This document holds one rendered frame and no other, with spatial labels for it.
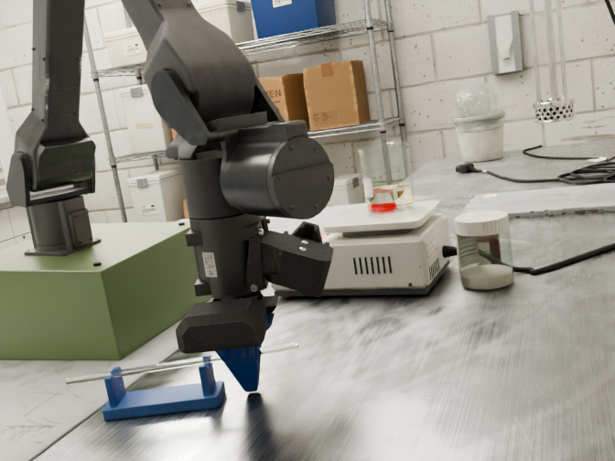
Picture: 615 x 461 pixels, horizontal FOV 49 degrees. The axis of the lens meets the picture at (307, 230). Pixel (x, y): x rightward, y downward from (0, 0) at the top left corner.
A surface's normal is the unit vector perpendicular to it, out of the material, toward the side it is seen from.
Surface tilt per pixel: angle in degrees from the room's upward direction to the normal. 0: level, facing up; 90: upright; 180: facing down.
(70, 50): 122
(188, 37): 48
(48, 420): 0
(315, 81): 89
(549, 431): 0
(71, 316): 90
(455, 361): 0
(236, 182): 85
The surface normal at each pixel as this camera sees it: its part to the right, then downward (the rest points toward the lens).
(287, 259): -0.08, 0.25
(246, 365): 0.00, 0.49
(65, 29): 0.65, 0.55
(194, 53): 0.41, -0.61
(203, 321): -0.11, -0.53
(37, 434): -0.15, -0.97
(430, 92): -0.35, 0.23
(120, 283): 0.93, -0.07
